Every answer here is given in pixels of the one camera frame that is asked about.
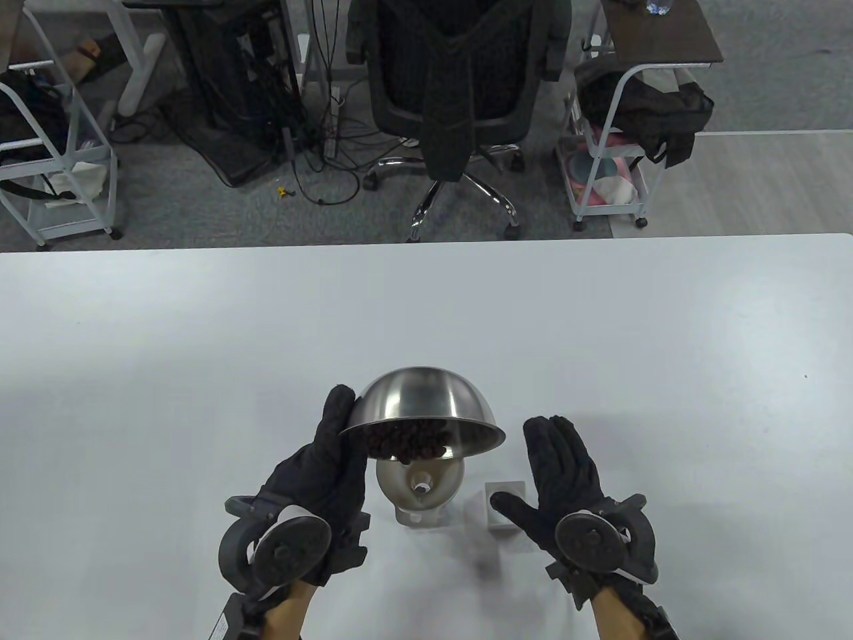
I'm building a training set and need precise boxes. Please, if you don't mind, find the stainless steel bowl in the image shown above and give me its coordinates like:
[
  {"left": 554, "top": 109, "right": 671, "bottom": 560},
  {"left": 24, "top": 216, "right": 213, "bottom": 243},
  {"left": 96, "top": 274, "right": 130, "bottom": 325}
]
[{"left": 339, "top": 365, "right": 506, "bottom": 461}]

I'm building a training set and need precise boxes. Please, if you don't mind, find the white rolling cart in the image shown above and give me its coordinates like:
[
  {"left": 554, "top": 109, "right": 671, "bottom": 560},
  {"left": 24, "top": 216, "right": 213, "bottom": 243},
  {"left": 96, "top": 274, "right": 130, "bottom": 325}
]
[
  {"left": 556, "top": 30, "right": 715, "bottom": 233},
  {"left": 0, "top": 0, "right": 125, "bottom": 251}
]

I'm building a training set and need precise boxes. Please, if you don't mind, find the pink and teal cloth bag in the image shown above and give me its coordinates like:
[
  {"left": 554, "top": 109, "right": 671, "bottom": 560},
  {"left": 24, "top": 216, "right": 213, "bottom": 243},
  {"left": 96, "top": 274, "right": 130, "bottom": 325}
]
[{"left": 562, "top": 125, "right": 646, "bottom": 211}]

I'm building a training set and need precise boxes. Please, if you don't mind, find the person's right forearm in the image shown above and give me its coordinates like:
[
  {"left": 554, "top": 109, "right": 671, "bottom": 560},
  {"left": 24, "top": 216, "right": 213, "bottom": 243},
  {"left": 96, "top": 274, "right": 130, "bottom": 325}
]
[{"left": 590, "top": 587, "right": 650, "bottom": 640}]

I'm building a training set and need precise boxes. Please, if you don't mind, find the clear square coffee jar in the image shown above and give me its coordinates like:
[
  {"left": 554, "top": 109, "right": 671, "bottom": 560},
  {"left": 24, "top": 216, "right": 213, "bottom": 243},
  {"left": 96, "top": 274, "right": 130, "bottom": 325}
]
[{"left": 395, "top": 503, "right": 446, "bottom": 529}]

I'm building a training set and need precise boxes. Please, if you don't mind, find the black office chair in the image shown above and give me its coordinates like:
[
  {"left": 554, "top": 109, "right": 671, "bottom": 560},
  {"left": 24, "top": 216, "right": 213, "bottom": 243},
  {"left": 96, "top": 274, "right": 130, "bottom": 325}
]
[{"left": 347, "top": 0, "right": 574, "bottom": 242}]

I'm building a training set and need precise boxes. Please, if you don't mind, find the black bag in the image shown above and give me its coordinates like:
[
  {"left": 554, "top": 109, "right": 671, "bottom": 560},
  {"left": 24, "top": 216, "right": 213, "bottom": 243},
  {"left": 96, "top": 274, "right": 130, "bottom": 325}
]
[{"left": 0, "top": 70, "right": 75, "bottom": 201}]

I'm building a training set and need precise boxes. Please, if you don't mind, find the brown side table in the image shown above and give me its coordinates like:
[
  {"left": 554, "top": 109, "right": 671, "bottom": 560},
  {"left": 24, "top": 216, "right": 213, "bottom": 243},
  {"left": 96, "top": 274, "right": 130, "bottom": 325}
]
[{"left": 600, "top": 0, "right": 724, "bottom": 67}]

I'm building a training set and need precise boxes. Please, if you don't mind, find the person's right hand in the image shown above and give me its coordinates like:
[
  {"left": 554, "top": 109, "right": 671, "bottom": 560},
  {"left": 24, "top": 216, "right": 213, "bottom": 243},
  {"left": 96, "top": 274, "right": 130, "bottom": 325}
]
[{"left": 490, "top": 415, "right": 615, "bottom": 555}]

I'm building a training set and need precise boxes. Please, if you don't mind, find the black round tracker controller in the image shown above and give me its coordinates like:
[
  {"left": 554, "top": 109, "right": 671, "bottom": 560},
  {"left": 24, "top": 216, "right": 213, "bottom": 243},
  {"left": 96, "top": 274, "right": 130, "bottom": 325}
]
[
  {"left": 219, "top": 495, "right": 333, "bottom": 604},
  {"left": 545, "top": 493, "right": 660, "bottom": 587}
]

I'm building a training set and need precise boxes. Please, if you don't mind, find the person's left forearm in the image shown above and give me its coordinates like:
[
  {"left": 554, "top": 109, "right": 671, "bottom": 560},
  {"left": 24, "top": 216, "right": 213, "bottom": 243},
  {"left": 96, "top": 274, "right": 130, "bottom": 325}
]
[{"left": 265, "top": 579, "right": 322, "bottom": 640}]

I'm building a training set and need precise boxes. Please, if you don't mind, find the white desk leg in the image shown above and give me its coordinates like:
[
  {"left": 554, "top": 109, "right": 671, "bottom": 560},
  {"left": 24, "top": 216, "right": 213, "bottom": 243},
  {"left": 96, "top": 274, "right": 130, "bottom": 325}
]
[{"left": 107, "top": 0, "right": 166, "bottom": 118}]

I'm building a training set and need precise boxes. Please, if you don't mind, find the beige funnel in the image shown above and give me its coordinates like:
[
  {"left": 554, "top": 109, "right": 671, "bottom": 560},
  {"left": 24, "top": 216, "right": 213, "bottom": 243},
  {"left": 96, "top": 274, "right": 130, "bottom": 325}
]
[{"left": 375, "top": 455, "right": 465, "bottom": 514}]

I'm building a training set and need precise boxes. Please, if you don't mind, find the person's left hand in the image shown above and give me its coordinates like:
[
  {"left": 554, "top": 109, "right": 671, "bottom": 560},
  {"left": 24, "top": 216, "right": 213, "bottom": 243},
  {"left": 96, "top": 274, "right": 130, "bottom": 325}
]
[{"left": 257, "top": 385, "right": 371, "bottom": 587}]

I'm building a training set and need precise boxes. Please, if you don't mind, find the black computer stand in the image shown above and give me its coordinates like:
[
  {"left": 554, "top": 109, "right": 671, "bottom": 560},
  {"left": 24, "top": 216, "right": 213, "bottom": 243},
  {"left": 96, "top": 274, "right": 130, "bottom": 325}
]
[{"left": 160, "top": 0, "right": 309, "bottom": 189}]

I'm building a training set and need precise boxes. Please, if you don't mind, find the white cloth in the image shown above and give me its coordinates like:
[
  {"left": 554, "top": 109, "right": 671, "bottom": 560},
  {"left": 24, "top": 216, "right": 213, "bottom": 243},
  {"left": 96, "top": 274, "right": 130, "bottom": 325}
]
[{"left": 40, "top": 160, "right": 109, "bottom": 209}]

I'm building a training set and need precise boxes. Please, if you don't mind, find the black backpack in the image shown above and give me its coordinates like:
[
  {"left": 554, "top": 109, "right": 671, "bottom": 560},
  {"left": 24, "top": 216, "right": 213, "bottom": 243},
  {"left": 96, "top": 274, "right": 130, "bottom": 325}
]
[{"left": 576, "top": 67, "right": 715, "bottom": 169}]

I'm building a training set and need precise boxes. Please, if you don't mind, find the black wrist sensor pack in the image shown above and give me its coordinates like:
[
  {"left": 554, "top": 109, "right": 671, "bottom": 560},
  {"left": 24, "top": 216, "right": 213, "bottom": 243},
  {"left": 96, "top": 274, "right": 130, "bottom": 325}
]
[
  {"left": 633, "top": 590, "right": 682, "bottom": 640},
  {"left": 213, "top": 593, "right": 267, "bottom": 640}
]

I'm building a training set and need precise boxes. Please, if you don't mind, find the white square jar lid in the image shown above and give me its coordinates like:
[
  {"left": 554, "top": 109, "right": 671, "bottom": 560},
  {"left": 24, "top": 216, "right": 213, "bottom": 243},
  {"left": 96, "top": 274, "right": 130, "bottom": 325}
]
[{"left": 484, "top": 480, "right": 530, "bottom": 534}]

